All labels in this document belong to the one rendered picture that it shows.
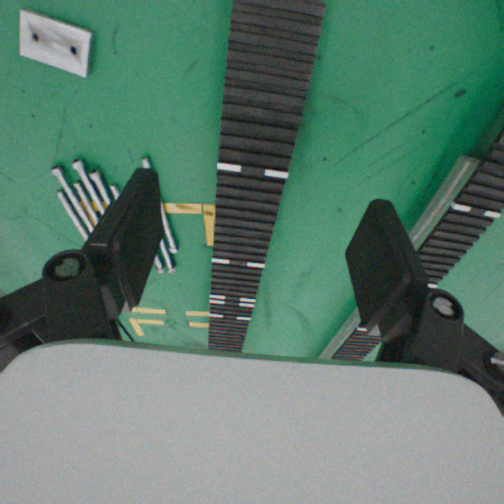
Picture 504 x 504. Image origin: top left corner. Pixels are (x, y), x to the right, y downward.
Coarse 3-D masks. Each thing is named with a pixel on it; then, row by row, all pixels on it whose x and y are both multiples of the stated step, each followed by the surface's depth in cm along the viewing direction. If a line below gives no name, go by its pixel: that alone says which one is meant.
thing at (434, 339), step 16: (432, 304) 7; (448, 304) 7; (416, 320) 7; (432, 320) 7; (448, 320) 7; (416, 336) 6; (432, 336) 6; (448, 336) 7; (384, 352) 8; (416, 352) 6; (432, 352) 6; (448, 352) 6; (448, 368) 6
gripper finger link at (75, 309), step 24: (48, 264) 6; (72, 264) 7; (48, 288) 6; (72, 288) 6; (96, 288) 6; (48, 312) 6; (72, 312) 6; (96, 312) 6; (72, 336) 5; (96, 336) 5; (120, 336) 8
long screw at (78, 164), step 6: (72, 162) 23; (78, 162) 22; (78, 168) 23; (84, 174) 23; (84, 180) 24; (90, 180) 24; (90, 186) 24; (90, 192) 25; (96, 192) 25; (96, 198) 25; (96, 204) 26; (102, 204) 26; (102, 210) 26
